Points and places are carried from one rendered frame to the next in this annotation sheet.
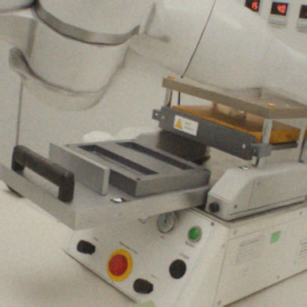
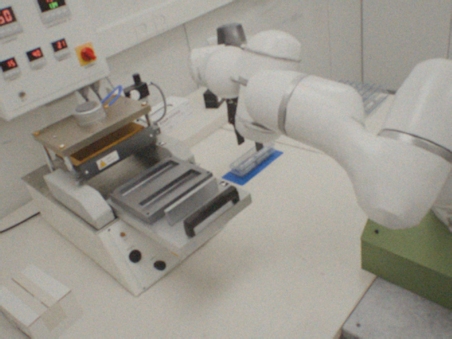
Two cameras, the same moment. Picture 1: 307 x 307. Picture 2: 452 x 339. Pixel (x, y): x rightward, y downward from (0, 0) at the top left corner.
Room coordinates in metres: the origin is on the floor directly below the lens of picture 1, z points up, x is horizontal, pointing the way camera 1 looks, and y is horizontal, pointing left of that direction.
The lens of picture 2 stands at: (0.62, 0.91, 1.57)
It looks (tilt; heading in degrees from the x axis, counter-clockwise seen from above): 32 degrees down; 276
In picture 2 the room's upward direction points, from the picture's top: 12 degrees counter-clockwise
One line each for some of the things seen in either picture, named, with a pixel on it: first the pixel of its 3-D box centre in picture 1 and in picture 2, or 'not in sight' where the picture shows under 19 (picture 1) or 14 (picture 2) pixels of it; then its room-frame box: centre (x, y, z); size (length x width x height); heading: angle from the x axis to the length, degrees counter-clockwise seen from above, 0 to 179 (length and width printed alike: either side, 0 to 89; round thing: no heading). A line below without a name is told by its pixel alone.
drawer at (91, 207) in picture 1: (111, 173); (174, 196); (0.84, 0.06, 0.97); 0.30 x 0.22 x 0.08; 134
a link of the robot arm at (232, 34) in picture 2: not in sight; (234, 50); (0.65, -0.33, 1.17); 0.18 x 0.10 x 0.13; 88
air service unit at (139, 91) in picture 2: not in sight; (136, 98); (0.98, -0.41, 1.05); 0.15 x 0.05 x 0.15; 44
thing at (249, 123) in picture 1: (240, 113); (99, 132); (1.05, -0.17, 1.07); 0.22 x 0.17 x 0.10; 44
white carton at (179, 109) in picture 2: not in sight; (163, 117); (0.98, -0.71, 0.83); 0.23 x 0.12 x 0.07; 52
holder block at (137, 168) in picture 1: (134, 163); (161, 186); (0.87, 0.02, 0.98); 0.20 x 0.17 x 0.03; 44
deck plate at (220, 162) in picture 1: (235, 177); (106, 171); (1.08, -0.19, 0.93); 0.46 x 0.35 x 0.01; 134
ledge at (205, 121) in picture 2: not in sight; (206, 108); (0.82, -0.86, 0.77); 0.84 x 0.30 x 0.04; 48
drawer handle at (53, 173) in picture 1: (41, 170); (212, 210); (0.74, 0.15, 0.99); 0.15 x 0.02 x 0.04; 44
